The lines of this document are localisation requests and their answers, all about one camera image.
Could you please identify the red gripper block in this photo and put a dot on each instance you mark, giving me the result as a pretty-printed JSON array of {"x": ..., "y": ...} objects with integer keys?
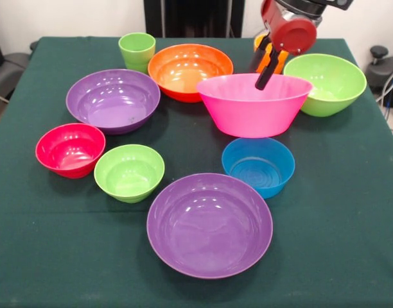
[{"x": 294, "y": 35}]

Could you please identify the pink plastic bowl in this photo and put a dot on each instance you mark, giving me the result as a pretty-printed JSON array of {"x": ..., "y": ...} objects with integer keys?
[{"x": 251, "y": 115}]

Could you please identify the large green plastic bowl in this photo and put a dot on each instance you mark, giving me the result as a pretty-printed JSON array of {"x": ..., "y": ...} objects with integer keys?
[{"x": 328, "y": 80}]

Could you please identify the orange plastic bowl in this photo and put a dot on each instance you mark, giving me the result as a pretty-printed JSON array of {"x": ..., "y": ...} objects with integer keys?
[{"x": 183, "y": 73}]

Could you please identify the blue plastic bowl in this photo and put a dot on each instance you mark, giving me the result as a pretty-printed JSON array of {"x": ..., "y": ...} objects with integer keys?
[{"x": 257, "y": 174}]

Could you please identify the green plastic cup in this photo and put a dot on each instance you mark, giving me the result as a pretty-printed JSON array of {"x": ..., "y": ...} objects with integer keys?
[{"x": 137, "y": 54}]

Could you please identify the purple plastic bowl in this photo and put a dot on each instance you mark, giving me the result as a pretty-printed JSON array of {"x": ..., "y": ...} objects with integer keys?
[
  {"x": 113, "y": 106},
  {"x": 209, "y": 231}
]

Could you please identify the orange plastic cup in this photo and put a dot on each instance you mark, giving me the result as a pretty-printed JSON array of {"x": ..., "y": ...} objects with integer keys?
[{"x": 281, "y": 65}]

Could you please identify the black cabinet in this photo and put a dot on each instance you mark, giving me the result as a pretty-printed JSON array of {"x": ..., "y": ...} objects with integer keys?
[{"x": 190, "y": 16}]

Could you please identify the small green plastic bowl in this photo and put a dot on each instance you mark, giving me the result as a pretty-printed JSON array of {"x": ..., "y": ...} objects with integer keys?
[{"x": 129, "y": 176}]

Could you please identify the red plastic bowl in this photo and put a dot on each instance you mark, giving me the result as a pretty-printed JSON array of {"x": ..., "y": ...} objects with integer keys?
[{"x": 69, "y": 150}]

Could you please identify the black chair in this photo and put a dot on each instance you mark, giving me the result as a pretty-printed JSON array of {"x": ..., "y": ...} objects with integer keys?
[{"x": 10, "y": 70}]

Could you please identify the dark green tablecloth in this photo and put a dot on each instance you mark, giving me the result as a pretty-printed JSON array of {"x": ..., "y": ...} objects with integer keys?
[{"x": 55, "y": 240}]

